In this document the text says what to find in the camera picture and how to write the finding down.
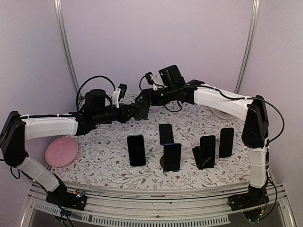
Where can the black phone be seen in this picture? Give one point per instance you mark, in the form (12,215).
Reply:
(172,157)
(207,142)
(226,142)

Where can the black folding phone stand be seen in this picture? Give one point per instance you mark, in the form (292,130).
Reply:
(197,158)

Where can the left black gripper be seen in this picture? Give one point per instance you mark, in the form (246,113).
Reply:
(125,116)

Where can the front aluminium rail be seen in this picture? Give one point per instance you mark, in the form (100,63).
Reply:
(204,207)

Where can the right aluminium frame post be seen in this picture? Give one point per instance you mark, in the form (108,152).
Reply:
(248,45)

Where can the left aluminium frame post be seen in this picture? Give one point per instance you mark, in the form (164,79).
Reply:
(65,44)

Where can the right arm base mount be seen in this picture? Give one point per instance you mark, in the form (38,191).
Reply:
(254,197)

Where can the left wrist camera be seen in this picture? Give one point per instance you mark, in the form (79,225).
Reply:
(118,94)

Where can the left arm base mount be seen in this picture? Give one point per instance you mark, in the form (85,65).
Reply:
(61,197)

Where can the aluminium frame post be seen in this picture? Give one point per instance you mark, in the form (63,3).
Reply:
(248,45)
(65,44)

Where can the pink bowl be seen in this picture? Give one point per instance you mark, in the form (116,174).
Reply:
(61,152)

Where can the black stand wooden base front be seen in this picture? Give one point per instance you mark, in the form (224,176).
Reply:
(162,163)

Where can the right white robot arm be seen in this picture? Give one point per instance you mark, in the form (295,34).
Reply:
(251,110)

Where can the white patterned plate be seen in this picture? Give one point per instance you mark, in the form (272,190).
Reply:
(222,115)

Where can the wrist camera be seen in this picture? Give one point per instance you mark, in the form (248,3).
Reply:
(118,94)
(149,77)

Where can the floral table mat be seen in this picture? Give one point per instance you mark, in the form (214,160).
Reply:
(103,160)

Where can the blue phone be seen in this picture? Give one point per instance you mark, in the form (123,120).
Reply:
(166,134)

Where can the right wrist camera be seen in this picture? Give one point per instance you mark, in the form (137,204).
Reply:
(149,77)

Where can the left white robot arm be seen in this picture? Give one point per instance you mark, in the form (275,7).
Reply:
(20,131)

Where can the black phone front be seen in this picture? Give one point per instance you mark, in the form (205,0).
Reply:
(207,142)

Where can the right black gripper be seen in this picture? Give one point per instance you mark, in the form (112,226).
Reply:
(147,93)

